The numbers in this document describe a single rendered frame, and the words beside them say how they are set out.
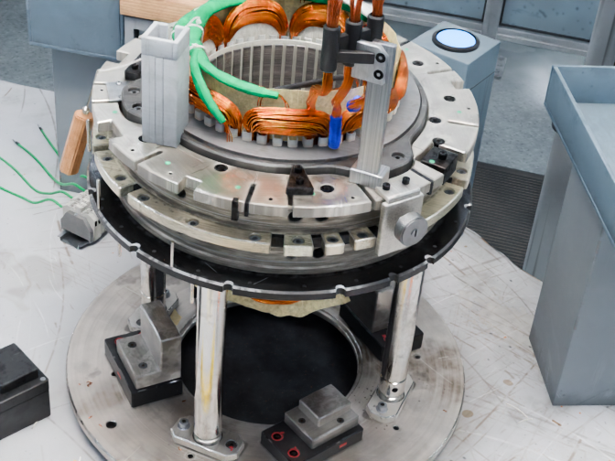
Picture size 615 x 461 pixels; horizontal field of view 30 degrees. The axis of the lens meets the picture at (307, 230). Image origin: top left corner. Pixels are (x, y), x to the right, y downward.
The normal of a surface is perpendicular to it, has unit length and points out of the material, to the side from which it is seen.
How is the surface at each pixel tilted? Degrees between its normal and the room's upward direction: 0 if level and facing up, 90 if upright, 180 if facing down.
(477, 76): 90
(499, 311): 0
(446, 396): 0
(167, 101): 90
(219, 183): 0
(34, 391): 90
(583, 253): 90
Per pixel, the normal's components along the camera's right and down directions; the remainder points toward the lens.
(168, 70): -0.25, 0.56
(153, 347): -0.90, 0.21
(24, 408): 0.65, 0.49
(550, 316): -0.99, -0.01
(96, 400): 0.07, -0.80
